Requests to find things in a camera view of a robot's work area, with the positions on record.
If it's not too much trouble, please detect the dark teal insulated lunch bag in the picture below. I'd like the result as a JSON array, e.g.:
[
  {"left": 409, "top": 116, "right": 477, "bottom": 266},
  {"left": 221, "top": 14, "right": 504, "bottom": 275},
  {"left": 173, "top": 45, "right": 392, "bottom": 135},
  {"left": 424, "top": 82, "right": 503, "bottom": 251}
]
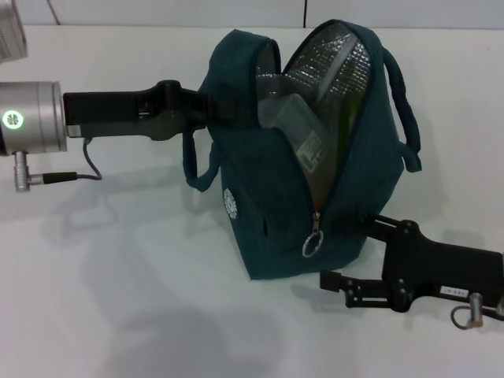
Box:
[{"left": 181, "top": 20, "right": 423, "bottom": 281}]

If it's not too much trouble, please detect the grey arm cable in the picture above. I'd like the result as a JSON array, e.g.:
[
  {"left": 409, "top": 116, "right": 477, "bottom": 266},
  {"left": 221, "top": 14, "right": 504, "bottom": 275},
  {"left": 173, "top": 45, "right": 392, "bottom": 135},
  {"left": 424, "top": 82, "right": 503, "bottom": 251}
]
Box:
[
  {"left": 43, "top": 137, "right": 104, "bottom": 183},
  {"left": 450, "top": 293, "right": 504, "bottom": 330}
]

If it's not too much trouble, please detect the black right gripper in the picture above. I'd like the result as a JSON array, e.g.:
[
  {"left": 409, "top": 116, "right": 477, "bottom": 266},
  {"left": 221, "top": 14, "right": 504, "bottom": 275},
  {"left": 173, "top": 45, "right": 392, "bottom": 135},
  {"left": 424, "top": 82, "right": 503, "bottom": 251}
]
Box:
[{"left": 318, "top": 213, "right": 504, "bottom": 315}]

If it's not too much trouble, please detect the grey left arm cable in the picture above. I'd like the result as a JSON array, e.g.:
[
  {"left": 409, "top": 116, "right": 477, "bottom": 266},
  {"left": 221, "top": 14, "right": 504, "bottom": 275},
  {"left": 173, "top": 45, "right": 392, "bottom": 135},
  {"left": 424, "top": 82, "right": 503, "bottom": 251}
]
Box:
[{"left": 43, "top": 137, "right": 104, "bottom": 183}]

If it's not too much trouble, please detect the green cucumber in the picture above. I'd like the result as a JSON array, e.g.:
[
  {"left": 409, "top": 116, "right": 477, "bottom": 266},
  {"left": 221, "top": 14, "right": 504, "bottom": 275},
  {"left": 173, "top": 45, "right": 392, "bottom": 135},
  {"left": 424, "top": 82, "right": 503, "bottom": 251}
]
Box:
[{"left": 339, "top": 92, "right": 369, "bottom": 166}]

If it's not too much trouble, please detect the grey right arm cable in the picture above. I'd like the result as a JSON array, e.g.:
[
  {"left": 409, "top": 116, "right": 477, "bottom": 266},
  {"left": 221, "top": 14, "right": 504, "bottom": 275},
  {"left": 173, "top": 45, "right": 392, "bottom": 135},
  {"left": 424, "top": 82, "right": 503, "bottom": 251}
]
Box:
[{"left": 450, "top": 293, "right": 504, "bottom": 330}]

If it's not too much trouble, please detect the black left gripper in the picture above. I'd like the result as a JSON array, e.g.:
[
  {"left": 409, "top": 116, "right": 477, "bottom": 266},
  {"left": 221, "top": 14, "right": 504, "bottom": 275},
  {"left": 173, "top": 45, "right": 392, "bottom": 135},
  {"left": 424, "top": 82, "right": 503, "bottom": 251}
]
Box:
[{"left": 62, "top": 80, "right": 242, "bottom": 143}]

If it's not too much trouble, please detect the clear food container blue lid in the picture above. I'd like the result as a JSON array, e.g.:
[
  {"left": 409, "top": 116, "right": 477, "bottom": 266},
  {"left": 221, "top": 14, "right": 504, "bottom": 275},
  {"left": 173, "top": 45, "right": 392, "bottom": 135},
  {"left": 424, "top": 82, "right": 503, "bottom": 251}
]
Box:
[{"left": 258, "top": 94, "right": 344, "bottom": 175}]

